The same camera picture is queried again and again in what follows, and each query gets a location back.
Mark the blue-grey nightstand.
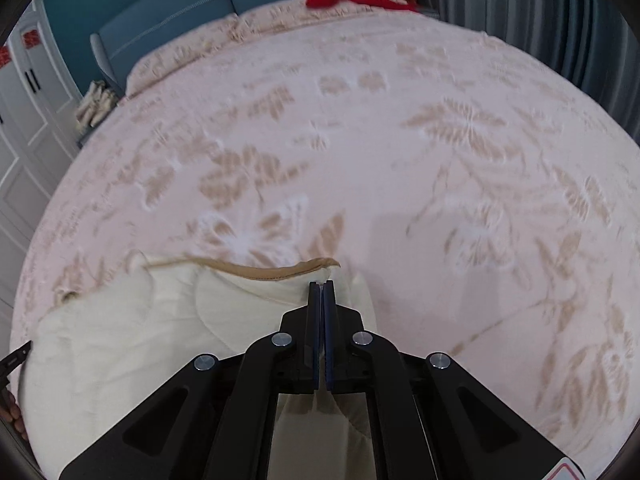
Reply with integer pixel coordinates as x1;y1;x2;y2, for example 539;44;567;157
75;124;103;150

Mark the person's left hand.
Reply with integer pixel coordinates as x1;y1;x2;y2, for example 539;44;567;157
0;389;29;440

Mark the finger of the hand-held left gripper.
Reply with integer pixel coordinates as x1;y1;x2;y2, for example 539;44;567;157
0;340;34;387

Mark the stack of folded cloths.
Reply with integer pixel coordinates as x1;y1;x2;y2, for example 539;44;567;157
75;80;122;137

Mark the bed with pink floral cover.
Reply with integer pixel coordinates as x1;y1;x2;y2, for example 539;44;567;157
9;0;640;480

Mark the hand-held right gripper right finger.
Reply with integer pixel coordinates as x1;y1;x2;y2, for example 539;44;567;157
323;280;586;480

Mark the pink floral pillow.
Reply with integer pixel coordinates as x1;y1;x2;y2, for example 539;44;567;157
125;0;313;97

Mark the blue-grey curtain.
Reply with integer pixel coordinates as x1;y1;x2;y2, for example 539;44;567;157
410;0;640;147

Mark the cream quilted jacket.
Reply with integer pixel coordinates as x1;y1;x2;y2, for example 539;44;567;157
19;255;382;480

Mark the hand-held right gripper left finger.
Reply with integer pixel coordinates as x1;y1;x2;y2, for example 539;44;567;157
59;281;324;480

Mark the white wardrobe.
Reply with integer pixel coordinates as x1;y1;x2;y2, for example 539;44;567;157
0;0;87;311

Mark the blue upholstered headboard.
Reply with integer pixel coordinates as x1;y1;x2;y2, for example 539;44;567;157
90;0;382;92

